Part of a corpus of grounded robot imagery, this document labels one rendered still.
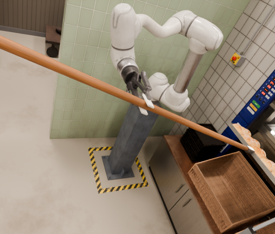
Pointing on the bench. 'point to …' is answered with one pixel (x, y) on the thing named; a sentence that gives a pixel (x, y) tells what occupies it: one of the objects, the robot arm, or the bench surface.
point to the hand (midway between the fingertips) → (145, 104)
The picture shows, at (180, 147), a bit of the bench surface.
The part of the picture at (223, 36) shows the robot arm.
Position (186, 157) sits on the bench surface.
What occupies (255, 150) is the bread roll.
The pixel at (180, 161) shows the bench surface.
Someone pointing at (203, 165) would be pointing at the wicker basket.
